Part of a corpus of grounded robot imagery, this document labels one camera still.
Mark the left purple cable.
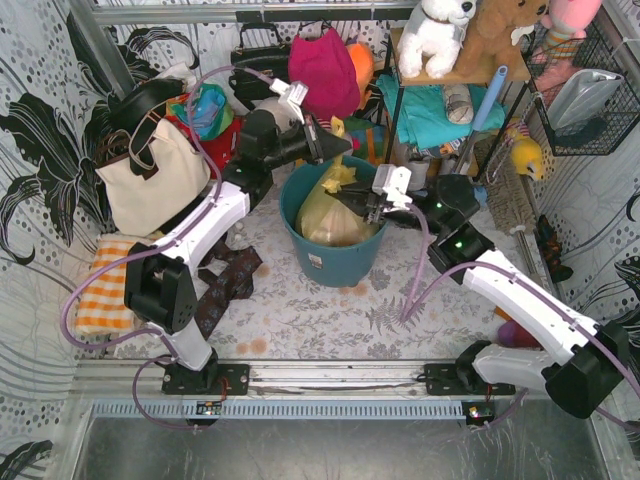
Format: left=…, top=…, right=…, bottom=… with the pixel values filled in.
left=60, top=65, right=276, bottom=431

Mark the purple cable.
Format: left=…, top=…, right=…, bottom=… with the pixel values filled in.
left=399, top=201, right=640, bottom=436
left=60, top=65, right=276, bottom=431

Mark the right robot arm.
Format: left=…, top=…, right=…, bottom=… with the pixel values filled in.
left=323, top=165, right=639, bottom=419

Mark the orange plush toy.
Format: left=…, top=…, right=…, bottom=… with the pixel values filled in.
left=347, top=43, right=374, bottom=107

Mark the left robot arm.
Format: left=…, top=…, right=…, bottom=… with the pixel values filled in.
left=124, top=109, right=351, bottom=395

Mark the wooden metal shelf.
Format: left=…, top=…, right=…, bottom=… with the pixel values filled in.
left=377, top=28, right=512, bottom=160

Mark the black hat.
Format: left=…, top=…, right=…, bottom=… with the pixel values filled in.
left=109, top=78, right=185, bottom=133

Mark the magenta fabric bag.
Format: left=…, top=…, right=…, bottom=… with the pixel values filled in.
left=288, top=28, right=360, bottom=120

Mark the black leather handbag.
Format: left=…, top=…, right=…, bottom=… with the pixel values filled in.
left=228, top=22, right=291, bottom=111

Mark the white sneaker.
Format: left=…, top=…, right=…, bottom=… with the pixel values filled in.
left=406, top=159, right=430, bottom=191

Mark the teal folded towel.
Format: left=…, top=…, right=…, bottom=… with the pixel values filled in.
left=376, top=75, right=506, bottom=149

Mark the blue flat mop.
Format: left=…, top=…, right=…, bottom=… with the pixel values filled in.
left=414, top=65, right=510, bottom=206

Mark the orange checkered cloth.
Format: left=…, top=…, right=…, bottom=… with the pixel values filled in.
left=73, top=234, right=152, bottom=335

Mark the brown teddy bear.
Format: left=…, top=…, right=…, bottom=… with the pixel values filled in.
left=454, top=0, right=549, bottom=80

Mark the silver foil pouch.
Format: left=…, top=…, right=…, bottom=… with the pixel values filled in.
left=547, top=69, right=625, bottom=130

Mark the black wire basket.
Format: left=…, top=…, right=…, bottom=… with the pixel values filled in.
left=522, top=24, right=639, bottom=157

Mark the pink plush toy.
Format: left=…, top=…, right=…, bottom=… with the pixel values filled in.
left=541, top=0, right=602, bottom=56

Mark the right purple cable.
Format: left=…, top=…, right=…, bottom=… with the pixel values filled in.
left=399, top=201, right=640, bottom=436

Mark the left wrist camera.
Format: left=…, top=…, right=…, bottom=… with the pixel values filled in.
left=269, top=78, right=308, bottom=123

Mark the white plush dog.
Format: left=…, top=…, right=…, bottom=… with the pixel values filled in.
left=398, top=0, right=477, bottom=79

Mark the cream canvas tote bag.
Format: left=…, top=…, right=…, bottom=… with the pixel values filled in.
left=96, top=119, right=211, bottom=237

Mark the yellow trash bag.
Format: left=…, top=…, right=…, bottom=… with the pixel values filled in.
left=294, top=116, right=381, bottom=247

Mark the teal trash bin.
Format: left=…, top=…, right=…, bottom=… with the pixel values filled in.
left=279, top=162, right=388, bottom=288

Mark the yellow plush duck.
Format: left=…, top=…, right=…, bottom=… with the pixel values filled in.
left=506, top=122, right=544, bottom=181

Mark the red garment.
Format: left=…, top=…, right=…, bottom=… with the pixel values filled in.
left=201, top=117, right=244, bottom=171

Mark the white plush lamb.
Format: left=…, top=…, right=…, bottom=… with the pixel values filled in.
left=255, top=97, right=298, bottom=133

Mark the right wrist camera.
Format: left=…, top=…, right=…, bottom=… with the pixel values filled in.
left=371, top=164, right=413, bottom=212

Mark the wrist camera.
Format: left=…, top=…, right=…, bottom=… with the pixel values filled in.
left=371, top=164, right=413, bottom=212
left=269, top=78, right=308, bottom=123

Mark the rainbow striped cloth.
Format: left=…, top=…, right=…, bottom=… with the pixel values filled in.
left=344, top=117, right=388, bottom=166

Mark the brown floral necktie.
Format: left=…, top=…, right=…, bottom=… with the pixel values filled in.
left=195, top=240, right=262, bottom=340

